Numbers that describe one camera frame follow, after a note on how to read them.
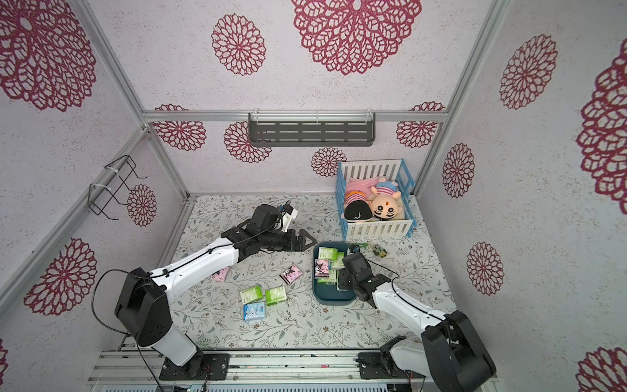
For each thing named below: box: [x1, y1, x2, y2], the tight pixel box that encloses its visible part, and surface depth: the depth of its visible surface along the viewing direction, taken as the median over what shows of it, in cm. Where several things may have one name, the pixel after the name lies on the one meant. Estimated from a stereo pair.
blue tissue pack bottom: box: [242, 302, 266, 321], surface depth 85 cm
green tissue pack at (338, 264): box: [331, 251, 346, 270], surface depth 95 cm
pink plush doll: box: [344, 176, 381, 223], surface depth 105 cm
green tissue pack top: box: [318, 246, 339, 261], surface depth 96 cm
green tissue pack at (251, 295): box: [240, 285, 264, 305], surface depth 88 cm
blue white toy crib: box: [335, 158, 418, 243], surface depth 105 cm
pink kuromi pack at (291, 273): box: [279, 263, 303, 286], surface depth 93 cm
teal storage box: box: [311, 240, 357, 307], surface depth 91 cm
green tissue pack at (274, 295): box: [265, 285, 287, 307], surface depth 88 cm
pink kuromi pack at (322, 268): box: [314, 258, 330, 278], surface depth 91 cm
